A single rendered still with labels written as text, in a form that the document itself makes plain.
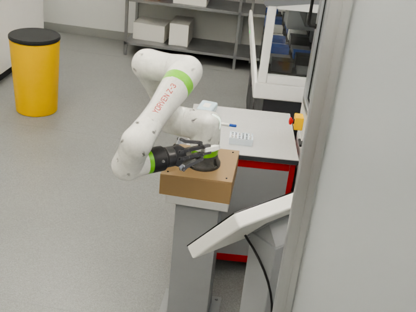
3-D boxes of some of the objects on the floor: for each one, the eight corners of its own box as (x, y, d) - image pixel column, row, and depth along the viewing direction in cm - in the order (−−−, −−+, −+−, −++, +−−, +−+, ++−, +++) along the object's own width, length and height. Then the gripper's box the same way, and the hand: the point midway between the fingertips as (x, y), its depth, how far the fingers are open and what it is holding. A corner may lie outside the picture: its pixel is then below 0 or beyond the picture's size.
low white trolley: (175, 269, 350) (185, 148, 316) (184, 211, 406) (193, 103, 371) (277, 280, 350) (299, 160, 316) (272, 220, 406) (290, 113, 372)
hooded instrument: (236, 210, 412) (274, -73, 333) (237, 106, 578) (262, -100, 498) (417, 229, 413) (498, -49, 333) (366, 119, 579) (411, -84, 499)
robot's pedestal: (153, 328, 307) (163, 195, 273) (166, 290, 333) (176, 164, 299) (213, 338, 304) (230, 206, 270) (221, 299, 331) (237, 174, 297)
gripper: (156, 138, 226) (212, 129, 238) (159, 173, 229) (213, 161, 241) (166, 141, 219) (222, 131, 232) (169, 177, 222) (224, 165, 235)
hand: (210, 148), depth 235 cm, fingers closed
